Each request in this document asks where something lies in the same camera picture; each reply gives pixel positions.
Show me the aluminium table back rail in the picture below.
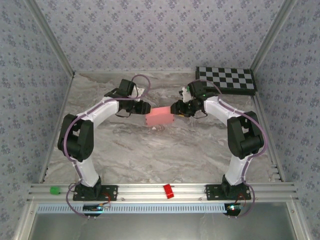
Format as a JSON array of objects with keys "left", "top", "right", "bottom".
[{"left": 74, "top": 68, "right": 197, "bottom": 75}]

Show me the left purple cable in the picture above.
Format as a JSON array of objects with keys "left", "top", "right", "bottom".
[{"left": 63, "top": 74, "right": 152, "bottom": 219}]

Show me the grey metal sheet panel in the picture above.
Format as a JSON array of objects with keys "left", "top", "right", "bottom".
[{"left": 27, "top": 212, "right": 298, "bottom": 240}]

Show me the pink paper box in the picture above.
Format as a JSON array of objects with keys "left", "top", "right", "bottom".
[{"left": 145, "top": 106, "right": 175, "bottom": 127}]

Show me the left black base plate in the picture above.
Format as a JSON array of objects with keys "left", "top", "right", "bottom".
[{"left": 72, "top": 184, "right": 119, "bottom": 201}]

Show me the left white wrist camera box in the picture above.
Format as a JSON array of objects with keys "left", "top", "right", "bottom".
[{"left": 131, "top": 85, "right": 148, "bottom": 99}]

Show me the purple cable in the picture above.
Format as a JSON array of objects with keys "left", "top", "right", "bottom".
[
  {"left": 63, "top": 74, "right": 152, "bottom": 219},
  {"left": 188, "top": 79, "right": 268, "bottom": 219}
]

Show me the black grey chessboard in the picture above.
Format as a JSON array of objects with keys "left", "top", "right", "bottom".
[{"left": 195, "top": 66, "right": 258, "bottom": 96}]

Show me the aluminium mounting rail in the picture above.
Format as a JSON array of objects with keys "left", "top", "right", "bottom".
[{"left": 26, "top": 182, "right": 300, "bottom": 202}]

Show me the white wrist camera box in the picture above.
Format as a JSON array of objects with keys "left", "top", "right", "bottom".
[
  {"left": 131, "top": 85, "right": 148, "bottom": 99},
  {"left": 178, "top": 85, "right": 192, "bottom": 103}
]

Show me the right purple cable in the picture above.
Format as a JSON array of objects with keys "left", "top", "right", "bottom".
[{"left": 188, "top": 79, "right": 268, "bottom": 219}]

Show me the left small circuit board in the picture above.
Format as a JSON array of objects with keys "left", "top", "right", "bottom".
[{"left": 82, "top": 203, "right": 111, "bottom": 213}]

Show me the red plastic block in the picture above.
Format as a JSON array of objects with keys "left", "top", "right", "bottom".
[{"left": 162, "top": 183, "right": 175, "bottom": 200}]

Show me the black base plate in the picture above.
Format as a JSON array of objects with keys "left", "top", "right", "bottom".
[
  {"left": 72, "top": 184, "right": 119, "bottom": 201},
  {"left": 205, "top": 184, "right": 252, "bottom": 201}
]

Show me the small circuit board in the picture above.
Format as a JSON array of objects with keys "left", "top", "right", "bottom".
[
  {"left": 82, "top": 203, "right": 111, "bottom": 213},
  {"left": 224, "top": 202, "right": 245, "bottom": 213}
]

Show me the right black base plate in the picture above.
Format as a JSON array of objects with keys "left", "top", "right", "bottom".
[{"left": 205, "top": 184, "right": 252, "bottom": 201}]

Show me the light blue cable duct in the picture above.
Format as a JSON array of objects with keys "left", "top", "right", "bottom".
[{"left": 36, "top": 202, "right": 227, "bottom": 214}]

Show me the aluminium frame post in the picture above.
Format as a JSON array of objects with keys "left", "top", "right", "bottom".
[{"left": 249, "top": 0, "right": 298, "bottom": 72}]

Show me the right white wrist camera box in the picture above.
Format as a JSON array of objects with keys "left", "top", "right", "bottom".
[{"left": 178, "top": 85, "right": 192, "bottom": 103}]

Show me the right small circuit board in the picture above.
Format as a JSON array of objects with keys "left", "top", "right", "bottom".
[{"left": 224, "top": 202, "right": 245, "bottom": 213}]

